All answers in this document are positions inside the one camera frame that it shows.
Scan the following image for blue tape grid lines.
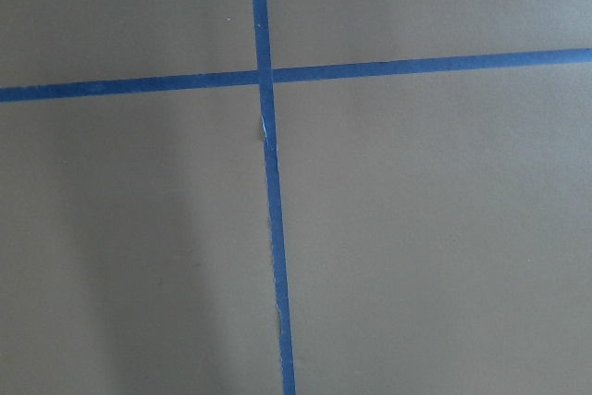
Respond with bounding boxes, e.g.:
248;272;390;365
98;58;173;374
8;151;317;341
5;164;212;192
1;0;591;394

